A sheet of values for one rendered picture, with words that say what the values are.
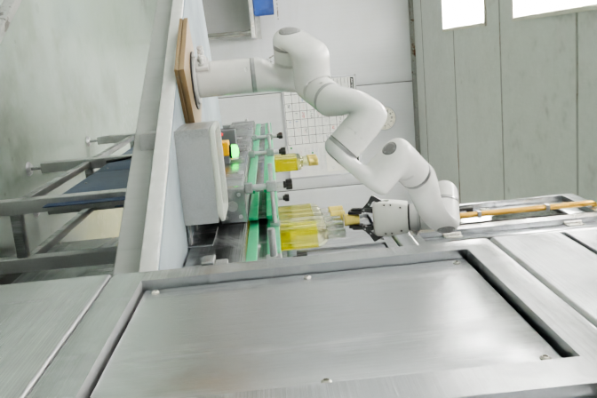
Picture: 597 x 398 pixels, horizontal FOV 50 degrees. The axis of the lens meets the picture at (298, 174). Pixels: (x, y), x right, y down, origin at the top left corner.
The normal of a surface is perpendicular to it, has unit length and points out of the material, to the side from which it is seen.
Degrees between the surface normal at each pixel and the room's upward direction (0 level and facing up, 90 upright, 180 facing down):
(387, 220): 107
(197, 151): 90
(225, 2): 90
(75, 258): 90
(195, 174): 90
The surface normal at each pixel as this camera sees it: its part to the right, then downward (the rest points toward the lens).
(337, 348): -0.08, -0.98
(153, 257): -0.04, -0.73
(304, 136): 0.05, 0.18
